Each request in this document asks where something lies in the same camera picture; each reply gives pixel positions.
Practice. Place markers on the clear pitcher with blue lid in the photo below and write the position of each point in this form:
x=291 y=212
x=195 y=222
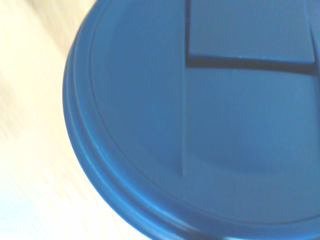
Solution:
x=200 y=125

